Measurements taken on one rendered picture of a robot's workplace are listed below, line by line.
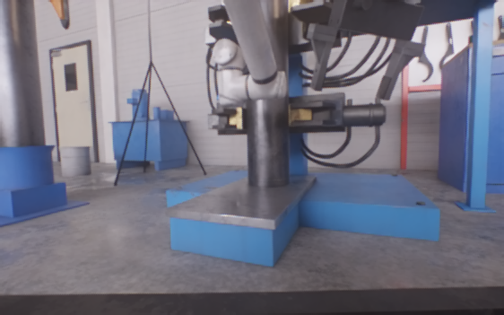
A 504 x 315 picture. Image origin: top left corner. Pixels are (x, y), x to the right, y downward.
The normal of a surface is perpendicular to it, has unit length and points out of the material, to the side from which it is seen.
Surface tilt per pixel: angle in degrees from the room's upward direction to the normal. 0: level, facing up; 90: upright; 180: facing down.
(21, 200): 90
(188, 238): 90
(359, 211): 90
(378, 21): 114
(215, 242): 90
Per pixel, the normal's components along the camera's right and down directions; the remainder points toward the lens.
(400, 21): 0.11, 0.47
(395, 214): -0.37, 0.08
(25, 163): 0.67, 0.04
